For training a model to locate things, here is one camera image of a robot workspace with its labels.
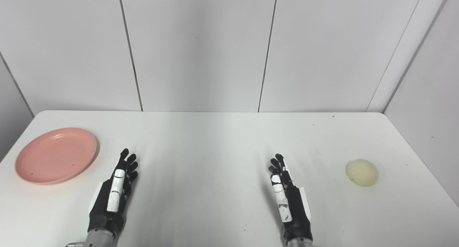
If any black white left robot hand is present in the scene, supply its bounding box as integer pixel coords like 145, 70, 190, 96
87, 148, 139, 239

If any cream steamed bun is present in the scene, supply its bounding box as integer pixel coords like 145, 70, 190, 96
345, 159, 379, 187

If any pink round plate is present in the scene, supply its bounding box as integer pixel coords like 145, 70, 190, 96
15, 128, 98, 185

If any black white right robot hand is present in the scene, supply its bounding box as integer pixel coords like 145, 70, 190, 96
269, 153, 313, 244

